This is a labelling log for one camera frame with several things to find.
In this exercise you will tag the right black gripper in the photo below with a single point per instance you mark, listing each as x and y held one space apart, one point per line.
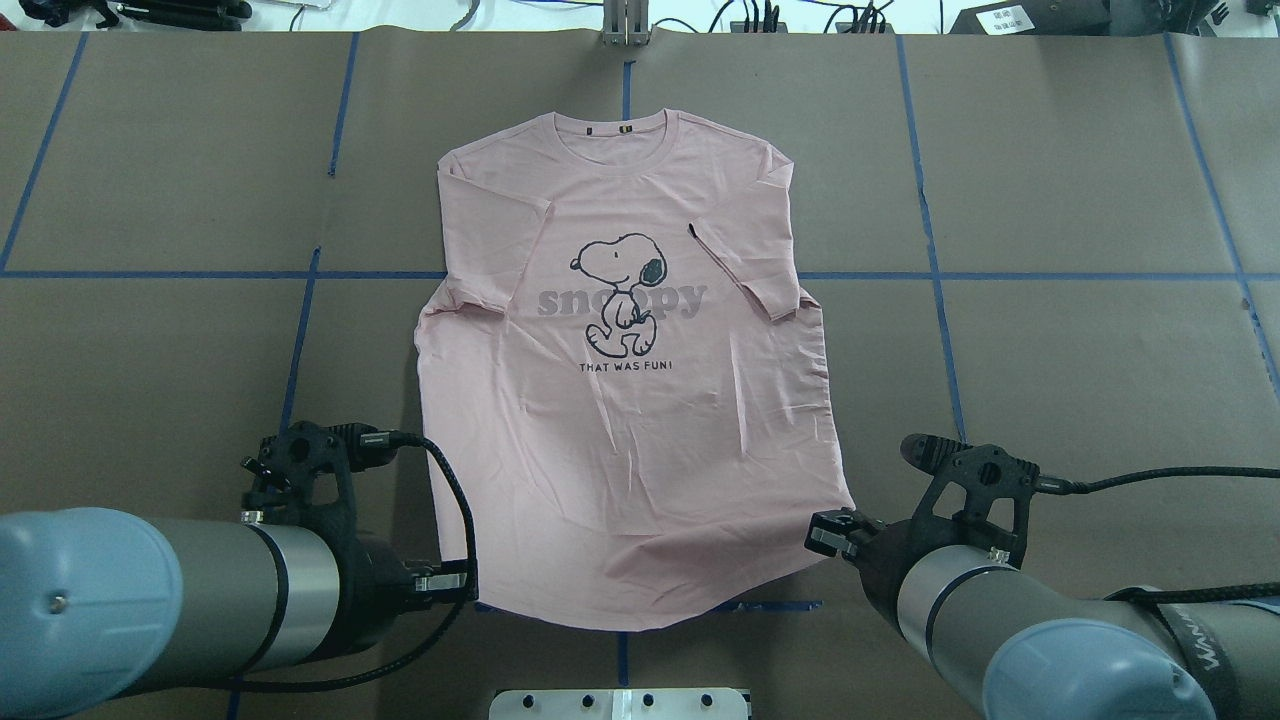
893 551

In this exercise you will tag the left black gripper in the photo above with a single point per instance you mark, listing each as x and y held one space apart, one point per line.
372 573

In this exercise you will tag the pink Snoopy t-shirt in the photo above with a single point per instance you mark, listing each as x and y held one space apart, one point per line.
624 370

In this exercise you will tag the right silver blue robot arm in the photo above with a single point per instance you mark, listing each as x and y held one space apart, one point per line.
949 581

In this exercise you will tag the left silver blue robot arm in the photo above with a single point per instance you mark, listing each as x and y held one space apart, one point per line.
100 604

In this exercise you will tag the grey orange usb hub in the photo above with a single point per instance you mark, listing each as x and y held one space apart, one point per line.
866 18
759 18

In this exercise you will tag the black box with white label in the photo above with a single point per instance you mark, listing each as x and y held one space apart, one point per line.
1047 18

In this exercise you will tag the black folded tripod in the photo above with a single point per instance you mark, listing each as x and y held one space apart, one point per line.
213 16

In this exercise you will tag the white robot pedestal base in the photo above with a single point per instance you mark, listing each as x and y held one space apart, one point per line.
623 703

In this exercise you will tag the aluminium frame post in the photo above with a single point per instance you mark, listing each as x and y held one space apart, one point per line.
626 23

